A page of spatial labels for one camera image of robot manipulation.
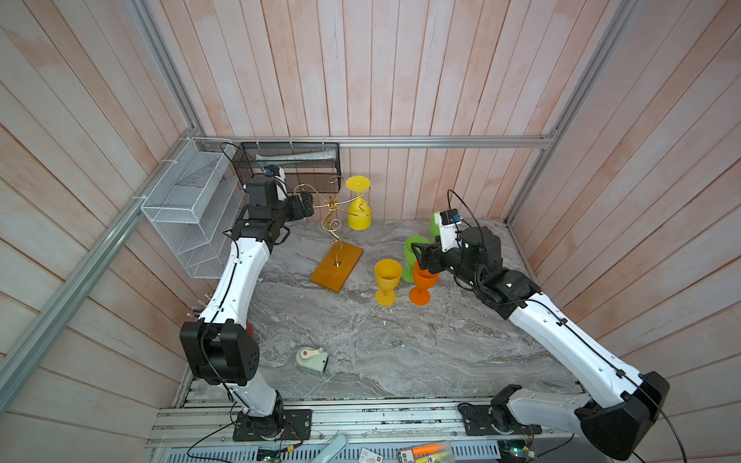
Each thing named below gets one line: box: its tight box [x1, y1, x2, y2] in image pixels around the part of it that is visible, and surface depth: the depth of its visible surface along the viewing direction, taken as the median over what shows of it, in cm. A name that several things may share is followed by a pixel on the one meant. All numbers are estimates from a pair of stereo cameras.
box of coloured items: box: [396, 440, 456, 463], surface depth 70 cm
